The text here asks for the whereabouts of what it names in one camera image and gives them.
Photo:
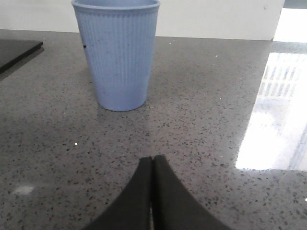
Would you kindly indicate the light blue ribbed plastic cup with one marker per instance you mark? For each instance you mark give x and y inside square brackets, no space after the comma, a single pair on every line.
[118,40]

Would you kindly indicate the black glass gas stove top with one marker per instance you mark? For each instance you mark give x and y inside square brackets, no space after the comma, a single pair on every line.
[12,51]

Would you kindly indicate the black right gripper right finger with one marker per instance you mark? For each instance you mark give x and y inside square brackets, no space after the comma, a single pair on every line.
[174,208]

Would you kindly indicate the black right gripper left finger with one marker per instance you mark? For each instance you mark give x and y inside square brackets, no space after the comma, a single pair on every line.
[131,209]

